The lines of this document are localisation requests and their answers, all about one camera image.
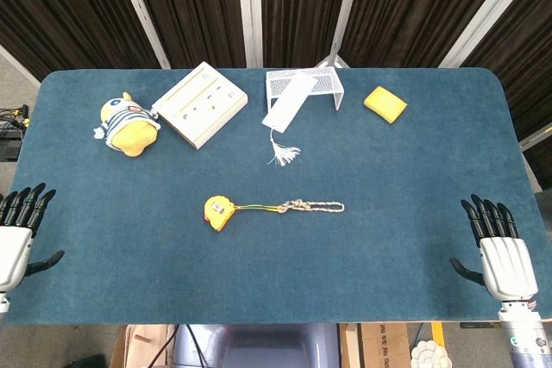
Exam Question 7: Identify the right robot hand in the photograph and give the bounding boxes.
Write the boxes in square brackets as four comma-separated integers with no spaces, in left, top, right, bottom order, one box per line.
[449,194,540,303]

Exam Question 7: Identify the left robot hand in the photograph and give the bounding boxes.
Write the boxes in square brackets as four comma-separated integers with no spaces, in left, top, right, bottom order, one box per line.
[0,183,66,292]

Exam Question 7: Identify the yellow tape measure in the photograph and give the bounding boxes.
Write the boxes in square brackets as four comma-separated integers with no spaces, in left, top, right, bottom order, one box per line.
[203,196,235,233]

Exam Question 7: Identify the braided rope lanyard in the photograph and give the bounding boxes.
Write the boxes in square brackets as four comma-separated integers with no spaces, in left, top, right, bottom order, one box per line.
[232,199,346,215]

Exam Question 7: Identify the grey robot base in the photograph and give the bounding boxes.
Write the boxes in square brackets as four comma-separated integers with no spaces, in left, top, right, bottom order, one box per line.
[172,323,342,368]

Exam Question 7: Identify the white flower-shaped palette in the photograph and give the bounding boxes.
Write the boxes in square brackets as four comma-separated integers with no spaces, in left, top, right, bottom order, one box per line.
[409,340,453,368]

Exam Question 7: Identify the cardboard box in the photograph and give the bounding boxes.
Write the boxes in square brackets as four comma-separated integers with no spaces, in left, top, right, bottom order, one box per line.
[339,322,413,368]

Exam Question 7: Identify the wooden board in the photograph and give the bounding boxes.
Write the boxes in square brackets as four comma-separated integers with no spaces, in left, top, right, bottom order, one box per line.
[110,324,176,368]

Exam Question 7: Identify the yellow striped plush toy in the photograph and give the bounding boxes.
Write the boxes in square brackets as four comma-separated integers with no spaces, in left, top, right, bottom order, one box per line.
[92,91,162,158]

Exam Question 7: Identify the yellow sponge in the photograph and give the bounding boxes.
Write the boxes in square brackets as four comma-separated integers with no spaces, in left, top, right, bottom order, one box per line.
[363,86,408,125]

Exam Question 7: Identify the blue table mat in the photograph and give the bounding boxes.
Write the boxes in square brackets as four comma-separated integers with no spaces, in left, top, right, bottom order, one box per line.
[3,66,545,326]

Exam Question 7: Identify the white wooden display tray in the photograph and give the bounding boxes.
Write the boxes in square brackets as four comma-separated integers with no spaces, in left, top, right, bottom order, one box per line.
[151,61,249,151]

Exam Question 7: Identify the white bookmark with tassel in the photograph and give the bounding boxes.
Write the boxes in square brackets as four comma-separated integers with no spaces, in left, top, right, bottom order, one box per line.
[261,73,315,167]

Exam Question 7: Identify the white tripod stand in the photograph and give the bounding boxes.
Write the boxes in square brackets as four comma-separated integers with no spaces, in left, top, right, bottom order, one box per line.
[317,0,366,69]

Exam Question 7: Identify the black cables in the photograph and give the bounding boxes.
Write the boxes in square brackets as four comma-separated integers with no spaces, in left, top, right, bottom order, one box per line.
[0,103,31,162]

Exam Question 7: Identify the white wire mesh shelf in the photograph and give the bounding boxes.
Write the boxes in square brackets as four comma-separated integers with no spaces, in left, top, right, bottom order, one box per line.
[264,65,345,114]

